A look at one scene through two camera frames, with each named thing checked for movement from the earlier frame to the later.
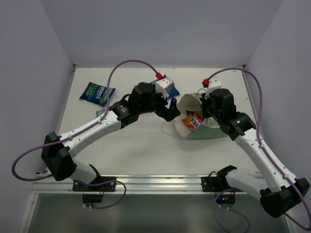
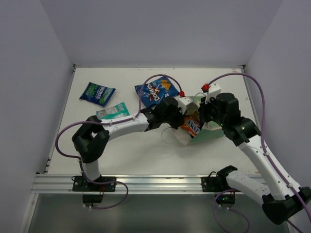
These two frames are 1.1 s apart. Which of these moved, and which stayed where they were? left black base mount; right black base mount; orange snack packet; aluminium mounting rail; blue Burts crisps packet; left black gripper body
Moved: orange snack packet; left black gripper body
Stayed: aluminium mounting rail; blue Burts crisps packet; left black base mount; right black base mount
